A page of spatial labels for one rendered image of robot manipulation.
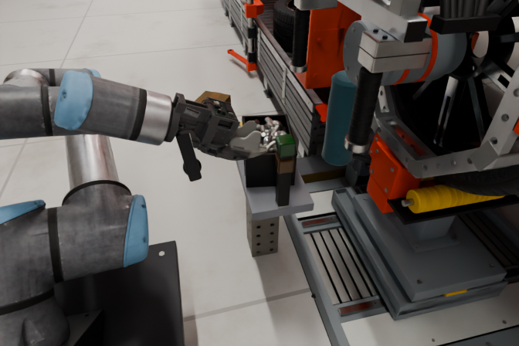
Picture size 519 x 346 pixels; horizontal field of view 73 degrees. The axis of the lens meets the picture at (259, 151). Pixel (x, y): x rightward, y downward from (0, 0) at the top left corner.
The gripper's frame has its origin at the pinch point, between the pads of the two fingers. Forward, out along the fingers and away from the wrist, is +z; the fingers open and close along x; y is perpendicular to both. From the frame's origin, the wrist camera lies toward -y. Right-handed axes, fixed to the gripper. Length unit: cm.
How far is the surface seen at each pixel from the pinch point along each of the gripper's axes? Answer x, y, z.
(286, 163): 4.3, -4.3, 10.8
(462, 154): -16.1, 18.2, 30.1
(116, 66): 224, -86, -11
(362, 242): 7, -31, 58
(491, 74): -6.3, 32.4, 35.8
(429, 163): -9.4, 11.5, 33.9
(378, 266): -3, -30, 57
